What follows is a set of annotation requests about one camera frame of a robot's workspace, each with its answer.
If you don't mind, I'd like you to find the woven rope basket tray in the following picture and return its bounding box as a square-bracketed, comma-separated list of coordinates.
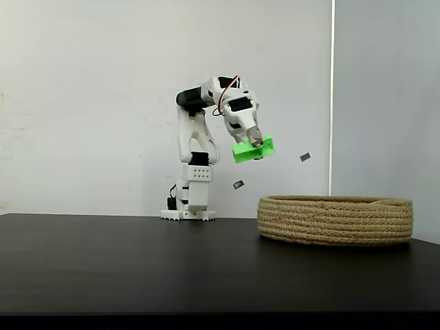
[256, 195, 414, 247]

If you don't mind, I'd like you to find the green lego block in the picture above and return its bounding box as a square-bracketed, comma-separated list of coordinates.
[232, 135, 277, 164]

